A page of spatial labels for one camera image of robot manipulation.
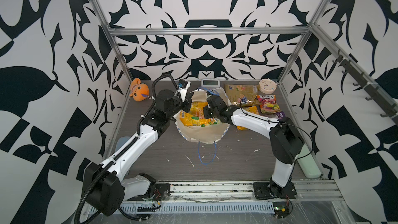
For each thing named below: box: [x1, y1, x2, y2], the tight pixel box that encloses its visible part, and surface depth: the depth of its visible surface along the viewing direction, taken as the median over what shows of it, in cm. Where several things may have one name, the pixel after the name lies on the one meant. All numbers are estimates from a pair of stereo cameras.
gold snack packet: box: [224, 83, 259, 107], surface depth 108 cm
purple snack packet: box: [276, 110, 286, 120], surface depth 101 cm
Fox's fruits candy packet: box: [256, 94, 281, 114], surface depth 107 cm
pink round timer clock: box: [258, 78, 278, 95], surface depth 117 cm
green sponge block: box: [296, 144, 322, 179], surface depth 80 cm
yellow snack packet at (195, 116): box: [179, 101, 221, 128], surface depth 96 cm
